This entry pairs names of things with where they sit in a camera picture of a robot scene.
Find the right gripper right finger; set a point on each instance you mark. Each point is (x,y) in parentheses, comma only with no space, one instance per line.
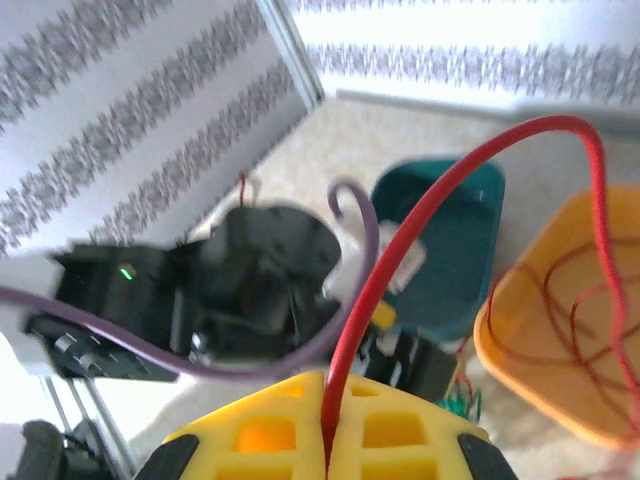
(400,435)

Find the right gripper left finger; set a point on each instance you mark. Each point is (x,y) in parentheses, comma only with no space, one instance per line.
(260,435)

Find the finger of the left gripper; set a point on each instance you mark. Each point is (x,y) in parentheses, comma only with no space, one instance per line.
(384,322)
(420,367)

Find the teal plastic bin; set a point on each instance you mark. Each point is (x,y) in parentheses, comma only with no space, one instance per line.
(450,260)

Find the orange plastic bin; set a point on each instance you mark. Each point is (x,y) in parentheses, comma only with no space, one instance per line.
(530,340)

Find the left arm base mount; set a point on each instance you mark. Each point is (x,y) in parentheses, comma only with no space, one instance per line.
(55,452)

